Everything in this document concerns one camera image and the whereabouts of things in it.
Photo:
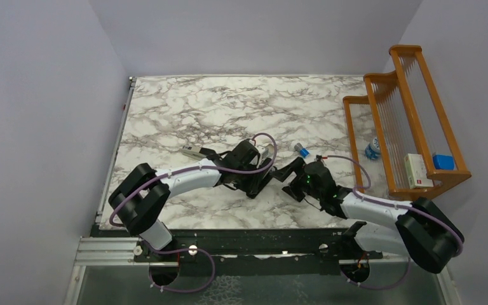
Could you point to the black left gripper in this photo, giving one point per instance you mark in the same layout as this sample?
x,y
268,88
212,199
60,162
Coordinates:
x,y
250,187

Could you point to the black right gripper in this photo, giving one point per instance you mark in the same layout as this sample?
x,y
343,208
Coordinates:
x,y
284,172

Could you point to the long black silver stapler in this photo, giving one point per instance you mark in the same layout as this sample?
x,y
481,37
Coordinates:
x,y
198,153

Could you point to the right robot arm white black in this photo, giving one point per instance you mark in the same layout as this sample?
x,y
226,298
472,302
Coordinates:
x,y
417,229

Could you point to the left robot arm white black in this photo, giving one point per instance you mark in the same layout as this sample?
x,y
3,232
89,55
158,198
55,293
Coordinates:
x,y
139,199

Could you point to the blue grey small cylinder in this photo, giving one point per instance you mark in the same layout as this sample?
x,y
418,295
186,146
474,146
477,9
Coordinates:
x,y
299,148

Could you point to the blue white bottle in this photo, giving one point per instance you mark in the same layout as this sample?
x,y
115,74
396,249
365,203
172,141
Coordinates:
x,y
373,151

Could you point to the wooden orange rack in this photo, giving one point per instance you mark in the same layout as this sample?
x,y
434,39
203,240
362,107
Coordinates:
x,y
408,117

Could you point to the white red box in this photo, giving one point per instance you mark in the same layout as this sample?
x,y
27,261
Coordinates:
x,y
416,171

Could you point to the blue small box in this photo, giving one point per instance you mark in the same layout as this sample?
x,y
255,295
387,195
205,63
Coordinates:
x,y
443,162

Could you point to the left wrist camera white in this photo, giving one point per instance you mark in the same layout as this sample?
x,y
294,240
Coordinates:
x,y
264,153

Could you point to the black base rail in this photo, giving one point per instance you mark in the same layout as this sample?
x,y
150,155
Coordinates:
x,y
246,252

